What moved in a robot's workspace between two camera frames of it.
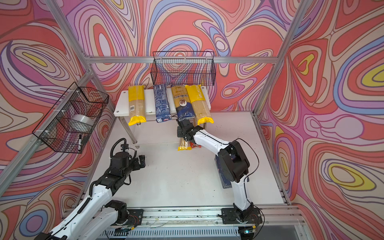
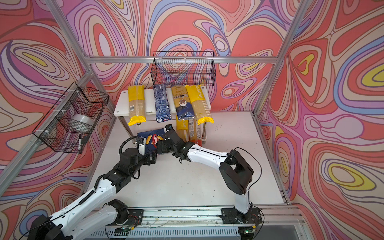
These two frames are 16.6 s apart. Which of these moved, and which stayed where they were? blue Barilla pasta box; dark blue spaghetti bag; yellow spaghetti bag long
Moved: blue Barilla pasta box
Stayed: yellow spaghetti bag long; dark blue spaghetti bag
